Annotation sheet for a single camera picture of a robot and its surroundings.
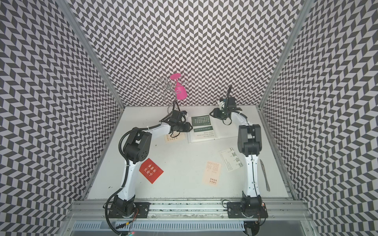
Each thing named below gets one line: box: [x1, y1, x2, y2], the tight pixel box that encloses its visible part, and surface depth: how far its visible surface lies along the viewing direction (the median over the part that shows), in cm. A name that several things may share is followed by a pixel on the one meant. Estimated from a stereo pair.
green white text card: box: [193, 125, 216, 140], surface depth 102 cm
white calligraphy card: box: [218, 147, 244, 173], surface depth 93 cm
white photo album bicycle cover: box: [187, 114, 221, 144], surface depth 104 cm
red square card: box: [138, 157, 164, 184], surface depth 86 cm
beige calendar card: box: [164, 131, 187, 145], surface depth 101 cm
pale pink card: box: [202, 160, 222, 188], surface depth 87 cm
